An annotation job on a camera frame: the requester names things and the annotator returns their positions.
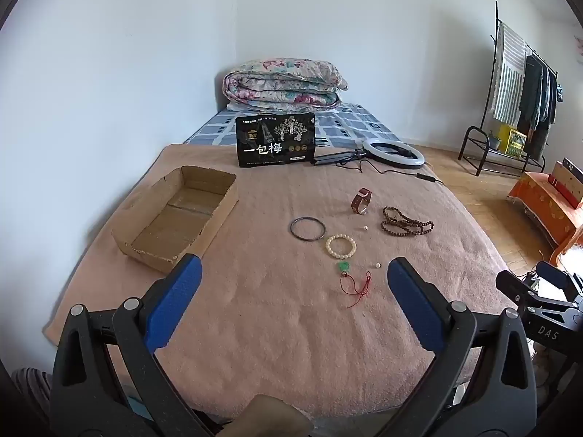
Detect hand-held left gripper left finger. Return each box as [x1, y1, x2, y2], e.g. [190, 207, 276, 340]
[49, 254, 215, 437]

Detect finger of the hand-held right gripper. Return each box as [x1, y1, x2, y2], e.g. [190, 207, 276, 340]
[535, 260, 583, 293]
[496, 269, 580, 312]

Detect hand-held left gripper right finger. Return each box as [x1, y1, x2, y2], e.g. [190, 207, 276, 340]
[386, 257, 539, 437]

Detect green pendant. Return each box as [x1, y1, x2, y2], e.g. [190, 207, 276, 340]
[338, 261, 373, 309]

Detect brown bead necklace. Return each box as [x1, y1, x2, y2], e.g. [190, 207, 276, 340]
[381, 206, 434, 238]

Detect cardboard box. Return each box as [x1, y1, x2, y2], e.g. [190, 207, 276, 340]
[111, 166, 239, 275]

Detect white bead bracelet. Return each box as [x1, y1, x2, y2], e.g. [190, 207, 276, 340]
[325, 234, 357, 259]

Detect dark metal bangle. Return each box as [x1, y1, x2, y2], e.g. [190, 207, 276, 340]
[290, 217, 326, 242]

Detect orange cloth covered table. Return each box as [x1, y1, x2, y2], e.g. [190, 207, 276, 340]
[508, 172, 583, 261]

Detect red flat box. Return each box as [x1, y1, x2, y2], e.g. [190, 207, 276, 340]
[548, 174, 583, 208]

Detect pink blanket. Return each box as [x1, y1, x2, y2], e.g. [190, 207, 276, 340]
[43, 143, 511, 422]

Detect dark flat box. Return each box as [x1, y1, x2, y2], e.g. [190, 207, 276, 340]
[560, 158, 583, 201]

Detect yellow box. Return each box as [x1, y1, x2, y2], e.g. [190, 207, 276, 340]
[498, 124, 527, 158]

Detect black clothes rack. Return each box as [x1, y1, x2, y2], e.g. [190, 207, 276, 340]
[458, 1, 561, 178]

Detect tan cloth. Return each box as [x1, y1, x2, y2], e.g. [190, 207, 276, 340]
[221, 398, 316, 437]

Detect folded black tripod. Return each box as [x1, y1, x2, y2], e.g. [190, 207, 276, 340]
[310, 150, 366, 166]

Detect person's striped pants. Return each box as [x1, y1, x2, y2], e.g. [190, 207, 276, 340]
[10, 368, 55, 429]

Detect dark hanging clothes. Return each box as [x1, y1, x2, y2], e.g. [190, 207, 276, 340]
[517, 53, 564, 158]

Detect black printed snack bag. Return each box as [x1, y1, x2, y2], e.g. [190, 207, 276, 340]
[235, 112, 316, 168]

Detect blue checked bed sheet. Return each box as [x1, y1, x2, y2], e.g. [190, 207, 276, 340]
[182, 102, 399, 149]

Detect striped hanging cloth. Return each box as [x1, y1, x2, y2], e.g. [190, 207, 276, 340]
[489, 23, 529, 126]

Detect folded floral quilt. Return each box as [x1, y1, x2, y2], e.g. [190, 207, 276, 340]
[222, 58, 349, 111]

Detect red strap wristwatch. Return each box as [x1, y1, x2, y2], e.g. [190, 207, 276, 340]
[352, 188, 372, 215]

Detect black ring light cable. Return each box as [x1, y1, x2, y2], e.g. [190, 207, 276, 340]
[332, 159, 449, 187]

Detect white ring light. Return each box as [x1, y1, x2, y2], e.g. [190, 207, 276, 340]
[363, 139, 426, 168]

